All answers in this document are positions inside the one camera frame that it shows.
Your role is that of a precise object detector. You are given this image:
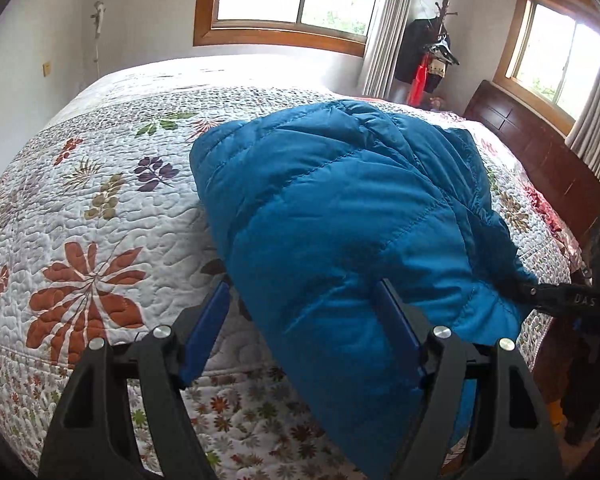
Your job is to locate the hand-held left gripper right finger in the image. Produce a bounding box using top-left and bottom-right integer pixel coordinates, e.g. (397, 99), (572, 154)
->
(375, 277), (566, 480)

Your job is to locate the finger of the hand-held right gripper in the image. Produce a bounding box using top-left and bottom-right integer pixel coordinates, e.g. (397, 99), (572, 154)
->
(522, 281), (600, 319)

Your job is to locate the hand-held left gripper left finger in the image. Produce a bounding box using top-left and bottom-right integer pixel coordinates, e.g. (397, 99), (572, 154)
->
(39, 280), (232, 480)

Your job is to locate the blue puffer jacket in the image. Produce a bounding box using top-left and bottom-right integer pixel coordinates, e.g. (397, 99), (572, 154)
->
(189, 100), (538, 480)

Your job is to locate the dark cloth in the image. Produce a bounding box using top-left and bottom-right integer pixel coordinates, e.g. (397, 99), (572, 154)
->
(562, 315), (600, 447)

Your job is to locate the grey curtain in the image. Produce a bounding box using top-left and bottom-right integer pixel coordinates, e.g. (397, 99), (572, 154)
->
(356, 0), (421, 103)
(565, 55), (600, 187)

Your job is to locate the dark wooden headboard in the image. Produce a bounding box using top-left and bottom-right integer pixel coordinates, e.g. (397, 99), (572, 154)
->
(464, 80), (600, 253)

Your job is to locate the floral quilted bedspread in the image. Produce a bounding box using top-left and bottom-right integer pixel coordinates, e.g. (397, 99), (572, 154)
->
(0, 57), (586, 480)

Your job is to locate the small wooden framed window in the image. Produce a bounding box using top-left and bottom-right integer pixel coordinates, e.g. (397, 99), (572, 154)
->
(495, 0), (600, 136)

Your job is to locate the black hanging garment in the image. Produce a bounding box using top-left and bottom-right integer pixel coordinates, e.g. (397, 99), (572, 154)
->
(394, 19), (447, 93)

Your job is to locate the wooden coat rack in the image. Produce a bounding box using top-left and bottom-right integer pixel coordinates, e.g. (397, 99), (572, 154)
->
(394, 0), (461, 108)

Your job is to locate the wall fixture with cord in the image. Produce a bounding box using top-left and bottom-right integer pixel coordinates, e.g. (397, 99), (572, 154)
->
(91, 1), (107, 77)

